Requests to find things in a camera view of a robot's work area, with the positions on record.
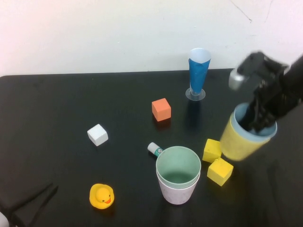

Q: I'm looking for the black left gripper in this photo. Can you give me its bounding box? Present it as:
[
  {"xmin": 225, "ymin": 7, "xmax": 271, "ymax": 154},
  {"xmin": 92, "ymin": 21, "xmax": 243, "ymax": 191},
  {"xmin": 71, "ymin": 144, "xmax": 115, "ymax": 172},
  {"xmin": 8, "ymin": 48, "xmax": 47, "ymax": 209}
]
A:
[{"xmin": 0, "ymin": 182, "xmax": 59, "ymax": 227}]

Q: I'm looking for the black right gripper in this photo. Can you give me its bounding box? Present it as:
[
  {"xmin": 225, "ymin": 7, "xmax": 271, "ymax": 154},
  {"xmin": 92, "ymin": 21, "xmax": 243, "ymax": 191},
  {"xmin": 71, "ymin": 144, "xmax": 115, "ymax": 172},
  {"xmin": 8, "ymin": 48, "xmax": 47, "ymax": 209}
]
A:
[{"xmin": 238, "ymin": 70, "xmax": 289, "ymax": 137}]

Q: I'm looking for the light blue plastic cup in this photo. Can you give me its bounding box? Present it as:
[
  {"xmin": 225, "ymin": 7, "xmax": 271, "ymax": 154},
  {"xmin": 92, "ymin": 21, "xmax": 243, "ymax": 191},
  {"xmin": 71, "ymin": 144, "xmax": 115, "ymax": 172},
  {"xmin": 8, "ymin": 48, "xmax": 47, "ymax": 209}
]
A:
[{"xmin": 230, "ymin": 103, "xmax": 278, "ymax": 144}]

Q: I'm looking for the yellow plastic cup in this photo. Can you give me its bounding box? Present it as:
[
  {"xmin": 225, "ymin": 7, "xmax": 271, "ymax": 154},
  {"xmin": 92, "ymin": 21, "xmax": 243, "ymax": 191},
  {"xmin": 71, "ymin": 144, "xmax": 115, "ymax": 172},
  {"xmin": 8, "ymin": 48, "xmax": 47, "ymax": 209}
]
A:
[{"xmin": 219, "ymin": 113, "xmax": 272, "ymax": 162}]

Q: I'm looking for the green plastic cup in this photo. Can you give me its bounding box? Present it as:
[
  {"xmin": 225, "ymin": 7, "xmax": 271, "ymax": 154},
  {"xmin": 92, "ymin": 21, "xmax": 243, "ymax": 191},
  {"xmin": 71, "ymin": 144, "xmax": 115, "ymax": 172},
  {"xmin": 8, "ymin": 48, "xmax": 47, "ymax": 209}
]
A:
[{"xmin": 155, "ymin": 146, "xmax": 202, "ymax": 190}]

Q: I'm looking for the yellow foam cube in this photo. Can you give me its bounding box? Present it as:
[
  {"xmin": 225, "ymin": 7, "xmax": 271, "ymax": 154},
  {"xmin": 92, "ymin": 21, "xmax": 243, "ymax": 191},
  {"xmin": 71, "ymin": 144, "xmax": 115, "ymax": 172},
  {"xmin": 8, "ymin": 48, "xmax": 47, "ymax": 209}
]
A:
[
  {"xmin": 207, "ymin": 157, "xmax": 234, "ymax": 187},
  {"xmin": 202, "ymin": 138, "xmax": 223, "ymax": 163}
]

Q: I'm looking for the yellow rubber duck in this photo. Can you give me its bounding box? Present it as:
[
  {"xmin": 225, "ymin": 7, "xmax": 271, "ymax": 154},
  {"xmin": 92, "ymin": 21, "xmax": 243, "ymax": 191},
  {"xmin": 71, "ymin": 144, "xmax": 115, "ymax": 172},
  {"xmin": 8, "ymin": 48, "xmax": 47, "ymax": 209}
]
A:
[{"xmin": 89, "ymin": 183, "xmax": 116, "ymax": 210}]

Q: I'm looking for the clear plastic round stand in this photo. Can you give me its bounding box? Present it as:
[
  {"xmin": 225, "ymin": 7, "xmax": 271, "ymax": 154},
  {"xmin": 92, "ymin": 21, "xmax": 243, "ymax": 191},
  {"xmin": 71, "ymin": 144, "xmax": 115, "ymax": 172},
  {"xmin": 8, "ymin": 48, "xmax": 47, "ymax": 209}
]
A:
[{"xmin": 185, "ymin": 81, "xmax": 206, "ymax": 101}]

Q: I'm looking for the blue taped paper cone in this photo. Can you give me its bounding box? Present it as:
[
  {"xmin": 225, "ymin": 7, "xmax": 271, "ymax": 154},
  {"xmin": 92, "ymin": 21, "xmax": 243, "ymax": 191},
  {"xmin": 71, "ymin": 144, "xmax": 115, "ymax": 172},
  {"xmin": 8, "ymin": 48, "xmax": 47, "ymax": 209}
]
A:
[{"xmin": 188, "ymin": 48, "xmax": 212, "ymax": 93}]

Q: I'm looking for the white foam cube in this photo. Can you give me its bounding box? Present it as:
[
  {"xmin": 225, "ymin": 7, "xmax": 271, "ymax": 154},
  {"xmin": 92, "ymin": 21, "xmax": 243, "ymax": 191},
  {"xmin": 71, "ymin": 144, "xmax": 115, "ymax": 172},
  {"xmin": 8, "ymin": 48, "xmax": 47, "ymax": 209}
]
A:
[{"xmin": 87, "ymin": 123, "xmax": 109, "ymax": 147}]

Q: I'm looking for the orange foam cube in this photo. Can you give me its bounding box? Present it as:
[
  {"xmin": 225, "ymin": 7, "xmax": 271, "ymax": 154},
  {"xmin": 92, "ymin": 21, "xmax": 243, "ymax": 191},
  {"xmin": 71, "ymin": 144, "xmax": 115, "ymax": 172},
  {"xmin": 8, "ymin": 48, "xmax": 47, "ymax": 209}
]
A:
[{"xmin": 151, "ymin": 97, "xmax": 172, "ymax": 122}]

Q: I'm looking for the white green glue stick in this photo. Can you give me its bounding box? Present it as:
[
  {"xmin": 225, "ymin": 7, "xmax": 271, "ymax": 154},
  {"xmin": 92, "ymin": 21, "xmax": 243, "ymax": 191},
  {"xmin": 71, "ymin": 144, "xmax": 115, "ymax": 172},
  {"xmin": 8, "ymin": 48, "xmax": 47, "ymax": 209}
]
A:
[{"xmin": 147, "ymin": 142, "xmax": 164, "ymax": 157}]

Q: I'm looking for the pink plastic cup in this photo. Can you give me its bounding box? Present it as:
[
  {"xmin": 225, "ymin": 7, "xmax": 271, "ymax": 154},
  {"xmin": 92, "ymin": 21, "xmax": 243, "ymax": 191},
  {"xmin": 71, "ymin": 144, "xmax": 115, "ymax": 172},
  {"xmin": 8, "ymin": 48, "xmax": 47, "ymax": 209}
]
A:
[{"xmin": 156, "ymin": 170, "xmax": 201, "ymax": 205}]

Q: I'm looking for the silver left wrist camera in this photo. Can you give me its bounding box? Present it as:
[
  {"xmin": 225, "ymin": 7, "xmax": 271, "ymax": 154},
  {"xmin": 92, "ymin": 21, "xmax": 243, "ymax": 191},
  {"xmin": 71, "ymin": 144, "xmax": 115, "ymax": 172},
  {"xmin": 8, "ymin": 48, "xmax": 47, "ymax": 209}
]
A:
[{"xmin": 0, "ymin": 211, "xmax": 10, "ymax": 227}]

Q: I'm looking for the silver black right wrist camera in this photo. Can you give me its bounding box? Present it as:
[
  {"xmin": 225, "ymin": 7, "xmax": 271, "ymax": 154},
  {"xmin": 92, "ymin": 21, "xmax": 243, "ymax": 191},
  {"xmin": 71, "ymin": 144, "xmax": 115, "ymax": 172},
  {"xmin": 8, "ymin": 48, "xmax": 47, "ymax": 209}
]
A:
[{"xmin": 228, "ymin": 50, "xmax": 290, "ymax": 91}]

